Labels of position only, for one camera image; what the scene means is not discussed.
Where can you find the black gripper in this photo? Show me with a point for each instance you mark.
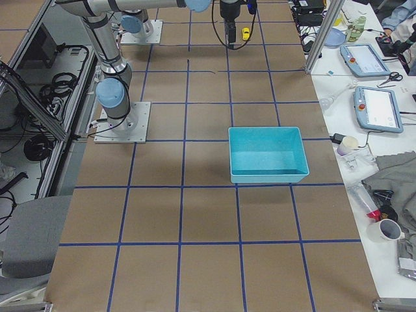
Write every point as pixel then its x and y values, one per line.
pixel 229 10

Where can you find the yellow beetle toy car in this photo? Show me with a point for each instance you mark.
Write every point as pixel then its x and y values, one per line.
pixel 246 33

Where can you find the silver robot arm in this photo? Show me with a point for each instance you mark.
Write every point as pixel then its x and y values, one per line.
pixel 113 92
pixel 137 23

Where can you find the pale blue bowl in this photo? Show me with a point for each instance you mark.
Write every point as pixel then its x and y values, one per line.
pixel 335 38

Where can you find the green bottle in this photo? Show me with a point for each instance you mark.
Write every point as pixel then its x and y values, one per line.
pixel 355 29

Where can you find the turquoise plastic bin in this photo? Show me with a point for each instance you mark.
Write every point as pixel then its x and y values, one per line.
pixel 267 155

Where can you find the upper teach pendant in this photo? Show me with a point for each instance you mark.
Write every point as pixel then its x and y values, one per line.
pixel 363 60

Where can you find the teach pendant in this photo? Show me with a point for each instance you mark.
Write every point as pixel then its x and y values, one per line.
pixel 377 109
pixel 363 60

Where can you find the black power adapter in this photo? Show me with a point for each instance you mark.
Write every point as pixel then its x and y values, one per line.
pixel 337 138

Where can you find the white purple cup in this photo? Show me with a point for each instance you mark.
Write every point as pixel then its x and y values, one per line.
pixel 347 145

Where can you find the lower teach pendant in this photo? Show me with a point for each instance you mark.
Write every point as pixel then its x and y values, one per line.
pixel 377 109

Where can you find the clear tube red cap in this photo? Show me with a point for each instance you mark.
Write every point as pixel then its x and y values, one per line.
pixel 365 201

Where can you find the grey cloth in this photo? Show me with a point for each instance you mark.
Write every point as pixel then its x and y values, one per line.
pixel 397 173

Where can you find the white mug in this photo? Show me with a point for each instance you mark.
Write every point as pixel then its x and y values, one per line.
pixel 385 230

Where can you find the grey chair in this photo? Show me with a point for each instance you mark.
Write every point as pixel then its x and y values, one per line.
pixel 30 246

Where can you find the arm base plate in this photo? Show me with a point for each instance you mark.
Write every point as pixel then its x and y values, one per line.
pixel 133 129
pixel 128 39

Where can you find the aluminium frame post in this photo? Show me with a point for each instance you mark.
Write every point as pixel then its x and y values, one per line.
pixel 325 28

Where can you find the black handled scissors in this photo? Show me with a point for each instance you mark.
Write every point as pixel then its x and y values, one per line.
pixel 393 76

